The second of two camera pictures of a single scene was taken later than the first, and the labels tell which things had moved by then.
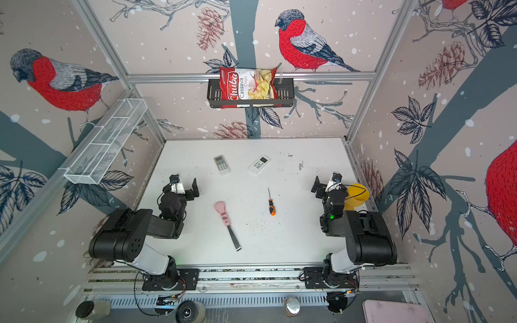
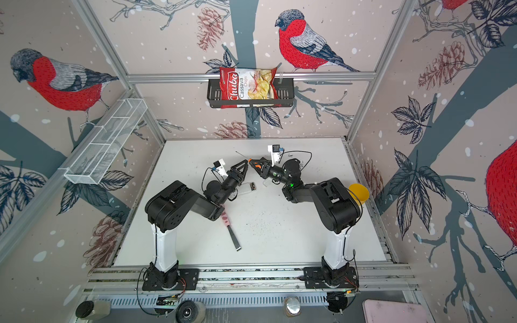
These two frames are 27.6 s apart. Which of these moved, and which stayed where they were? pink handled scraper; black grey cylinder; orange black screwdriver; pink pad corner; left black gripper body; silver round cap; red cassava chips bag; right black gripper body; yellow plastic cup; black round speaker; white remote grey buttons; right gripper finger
Moved: left black gripper body; orange black screwdriver; right black gripper body; right gripper finger; white remote grey buttons
Stayed: black grey cylinder; black round speaker; pink pad corner; red cassava chips bag; pink handled scraper; yellow plastic cup; silver round cap
